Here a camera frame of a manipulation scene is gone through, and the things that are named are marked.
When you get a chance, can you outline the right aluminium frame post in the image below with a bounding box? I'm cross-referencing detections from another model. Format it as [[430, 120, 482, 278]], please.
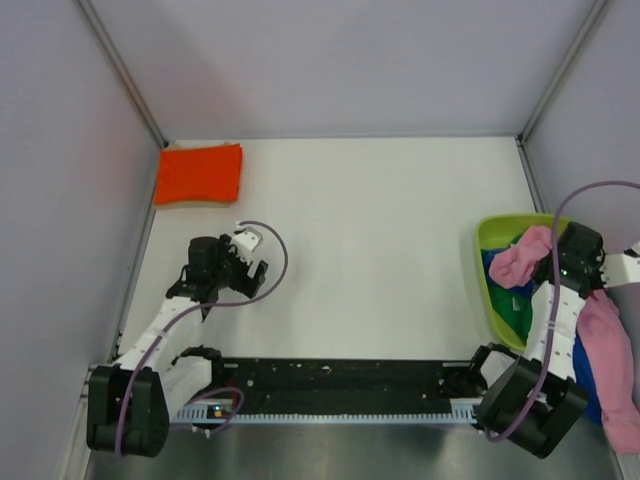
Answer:
[[517, 0, 614, 144]]

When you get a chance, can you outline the left aluminium frame post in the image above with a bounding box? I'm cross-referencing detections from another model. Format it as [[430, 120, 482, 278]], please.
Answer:
[[73, 0, 168, 149]]

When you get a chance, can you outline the blue t shirt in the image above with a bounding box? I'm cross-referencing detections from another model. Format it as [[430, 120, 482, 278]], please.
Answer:
[[481, 248, 602, 425]]

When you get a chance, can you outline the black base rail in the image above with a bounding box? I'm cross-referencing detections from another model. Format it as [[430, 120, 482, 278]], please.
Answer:
[[212, 358, 487, 414]]

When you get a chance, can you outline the grey slotted cable duct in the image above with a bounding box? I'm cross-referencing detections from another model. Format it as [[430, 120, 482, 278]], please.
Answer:
[[171, 398, 481, 427]]

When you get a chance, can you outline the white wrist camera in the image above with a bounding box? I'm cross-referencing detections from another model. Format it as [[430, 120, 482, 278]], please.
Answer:
[[601, 243, 640, 288], [230, 225, 263, 265]]

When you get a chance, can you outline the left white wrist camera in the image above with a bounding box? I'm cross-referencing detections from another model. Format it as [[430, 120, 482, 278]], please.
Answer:
[[230, 225, 263, 265]]

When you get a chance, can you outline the pink t shirt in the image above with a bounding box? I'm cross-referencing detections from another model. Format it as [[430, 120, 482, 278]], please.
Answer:
[[490, 226, 639, 454]]

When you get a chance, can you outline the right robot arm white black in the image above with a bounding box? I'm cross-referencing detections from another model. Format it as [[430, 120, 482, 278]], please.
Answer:
[[466, 222, 604, 458]]

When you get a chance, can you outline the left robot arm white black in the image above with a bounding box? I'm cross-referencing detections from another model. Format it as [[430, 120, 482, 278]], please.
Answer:
[[86, 228, 268, 457]]

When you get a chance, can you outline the green t shirt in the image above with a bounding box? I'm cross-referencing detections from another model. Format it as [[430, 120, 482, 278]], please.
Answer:
[[489, 284, 533, 343]]

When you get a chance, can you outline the aluminium frame post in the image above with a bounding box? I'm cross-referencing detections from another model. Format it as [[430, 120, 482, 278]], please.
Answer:
[[73, 0, 168, 149], [517, 0, 614, 144]]

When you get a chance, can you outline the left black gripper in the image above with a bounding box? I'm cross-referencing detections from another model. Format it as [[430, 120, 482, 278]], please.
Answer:
[[210, 234, 267, 298]]

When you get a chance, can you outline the green plastic basket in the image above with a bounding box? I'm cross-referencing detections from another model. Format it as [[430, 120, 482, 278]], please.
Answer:
[[475, 213, 554, 352]]

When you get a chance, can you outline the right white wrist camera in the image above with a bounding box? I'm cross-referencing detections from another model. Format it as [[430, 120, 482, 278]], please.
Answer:
[[601, 243, 640, 288]]

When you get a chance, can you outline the folded orange t shirt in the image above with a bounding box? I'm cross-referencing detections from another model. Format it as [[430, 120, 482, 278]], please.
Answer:
[[152, 144, 244, 206]]

